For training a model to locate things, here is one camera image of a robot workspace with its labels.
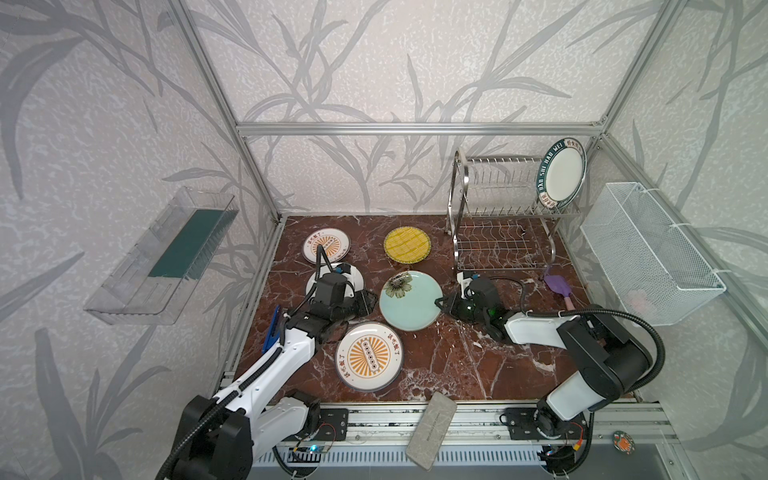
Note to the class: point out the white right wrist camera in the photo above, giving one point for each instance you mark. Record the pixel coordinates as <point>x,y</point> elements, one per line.
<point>464,279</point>

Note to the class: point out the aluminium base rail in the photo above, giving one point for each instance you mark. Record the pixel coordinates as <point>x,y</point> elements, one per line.
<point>479,433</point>

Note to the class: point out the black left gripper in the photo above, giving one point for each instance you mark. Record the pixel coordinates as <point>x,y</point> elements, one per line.
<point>332,283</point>

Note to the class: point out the far orange sunburst plate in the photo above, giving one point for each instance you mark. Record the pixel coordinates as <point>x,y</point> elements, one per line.
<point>335,243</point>

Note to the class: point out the near orange sunburst plate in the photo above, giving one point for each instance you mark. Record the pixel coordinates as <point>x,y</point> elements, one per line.
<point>369,357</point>

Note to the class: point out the white plate with green rim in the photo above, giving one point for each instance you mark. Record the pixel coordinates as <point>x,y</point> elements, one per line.
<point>356,280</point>

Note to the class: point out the yellow green woven plate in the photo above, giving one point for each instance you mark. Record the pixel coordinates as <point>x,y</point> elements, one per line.
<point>407,245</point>

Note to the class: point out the white wire basket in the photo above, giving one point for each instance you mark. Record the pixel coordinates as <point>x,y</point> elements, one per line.
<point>653,267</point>

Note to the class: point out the dark green rimmed white plate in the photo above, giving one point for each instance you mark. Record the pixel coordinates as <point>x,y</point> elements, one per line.
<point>561,173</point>

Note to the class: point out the light green flower plate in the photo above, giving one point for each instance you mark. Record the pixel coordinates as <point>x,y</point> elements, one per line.
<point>407,300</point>

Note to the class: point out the clear plastic wall shelf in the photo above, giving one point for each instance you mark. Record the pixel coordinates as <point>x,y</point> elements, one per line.
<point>157,277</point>

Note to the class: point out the grey sponge block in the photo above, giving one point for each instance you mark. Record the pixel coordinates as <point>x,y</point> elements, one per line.
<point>430,432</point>

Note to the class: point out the orange sunburst plate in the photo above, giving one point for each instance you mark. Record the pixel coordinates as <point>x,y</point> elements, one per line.
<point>335,243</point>
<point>369,357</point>

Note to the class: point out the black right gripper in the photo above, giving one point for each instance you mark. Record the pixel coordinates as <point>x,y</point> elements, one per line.
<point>462,303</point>

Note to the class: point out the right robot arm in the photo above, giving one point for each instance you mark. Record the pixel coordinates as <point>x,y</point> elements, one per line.
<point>614,353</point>

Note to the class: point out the small round orange gadget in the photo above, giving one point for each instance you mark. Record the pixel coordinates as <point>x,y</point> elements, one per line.
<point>623,442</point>

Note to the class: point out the steel dish rack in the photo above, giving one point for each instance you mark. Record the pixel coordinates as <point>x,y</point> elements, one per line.
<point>494,217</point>

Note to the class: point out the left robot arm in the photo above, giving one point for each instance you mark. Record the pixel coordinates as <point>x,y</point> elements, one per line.
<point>220,437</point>

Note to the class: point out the blue handled tool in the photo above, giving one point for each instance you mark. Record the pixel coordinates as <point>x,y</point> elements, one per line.
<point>273,334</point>

